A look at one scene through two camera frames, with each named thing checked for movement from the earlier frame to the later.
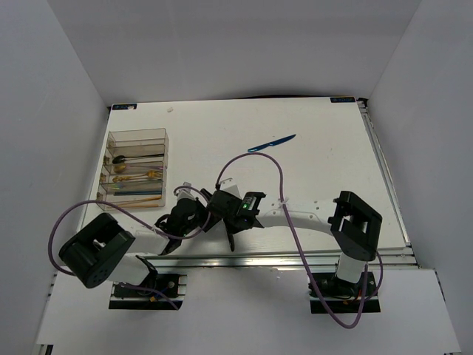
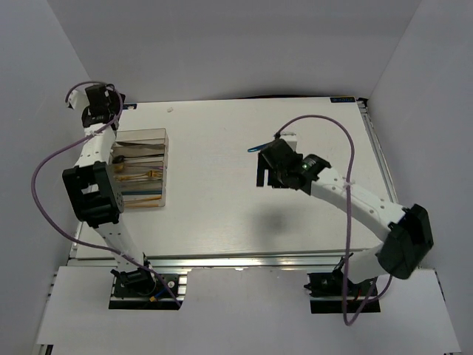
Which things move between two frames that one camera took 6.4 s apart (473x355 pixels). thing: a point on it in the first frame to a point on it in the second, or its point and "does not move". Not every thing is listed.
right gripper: [231, 228] to [261, 166]
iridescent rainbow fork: [137, 192] does not move
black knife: [230, 239] to [126, 145]
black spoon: [120, 158] does not move
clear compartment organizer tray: [134, 169] does not move
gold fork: [149, 174] does not move
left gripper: [202, 207] to [117, 100]
